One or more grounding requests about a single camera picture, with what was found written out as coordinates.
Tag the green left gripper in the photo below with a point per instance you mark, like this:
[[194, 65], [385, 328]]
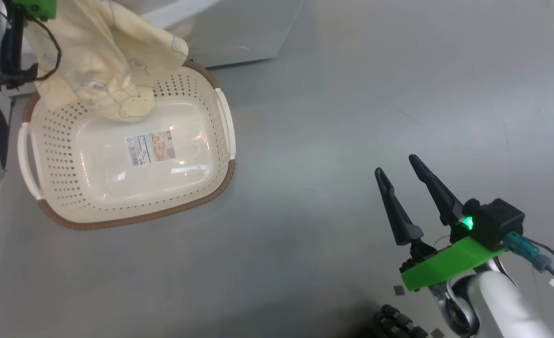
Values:
[[35, 7]]

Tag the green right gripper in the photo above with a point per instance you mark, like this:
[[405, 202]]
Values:
[[450, 267]]

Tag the cream printed garment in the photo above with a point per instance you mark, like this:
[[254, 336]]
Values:
[[98, 56]]

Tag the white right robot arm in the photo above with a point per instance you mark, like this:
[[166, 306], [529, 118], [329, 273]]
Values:
[[502, 305]]

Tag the white front-load washing machine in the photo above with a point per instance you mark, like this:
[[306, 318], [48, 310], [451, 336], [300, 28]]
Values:
[[249, 28]]

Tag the basket product label sticker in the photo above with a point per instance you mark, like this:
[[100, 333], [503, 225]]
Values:
[[151, 148]]

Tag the cream perforated laundry basket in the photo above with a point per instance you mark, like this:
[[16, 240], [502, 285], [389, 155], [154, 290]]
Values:
[[131, 188]]

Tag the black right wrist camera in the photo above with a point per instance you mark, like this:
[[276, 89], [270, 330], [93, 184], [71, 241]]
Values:
[[497, 223]]

